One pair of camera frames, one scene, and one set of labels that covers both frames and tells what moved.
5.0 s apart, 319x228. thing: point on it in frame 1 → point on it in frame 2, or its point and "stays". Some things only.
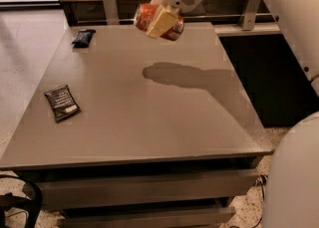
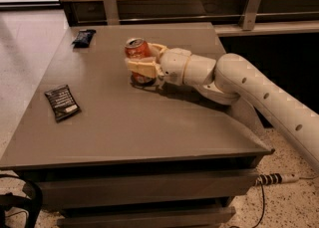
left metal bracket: [111, 7] stays
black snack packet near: [62, 103] stays
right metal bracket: [249, 10] stays
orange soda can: [143, 14] → [137, 48]
